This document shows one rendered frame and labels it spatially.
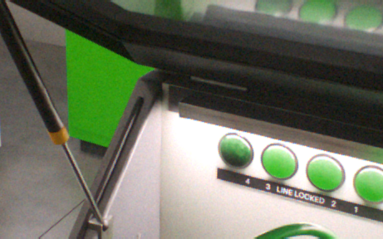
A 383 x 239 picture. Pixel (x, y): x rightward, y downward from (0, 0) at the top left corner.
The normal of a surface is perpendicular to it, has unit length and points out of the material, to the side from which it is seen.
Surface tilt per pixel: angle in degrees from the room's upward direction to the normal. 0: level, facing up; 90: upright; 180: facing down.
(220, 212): 90
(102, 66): 90
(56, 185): 0
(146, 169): 90
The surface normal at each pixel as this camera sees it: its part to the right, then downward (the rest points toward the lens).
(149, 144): 0.89, 0.21
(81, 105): -0.51, 0.33
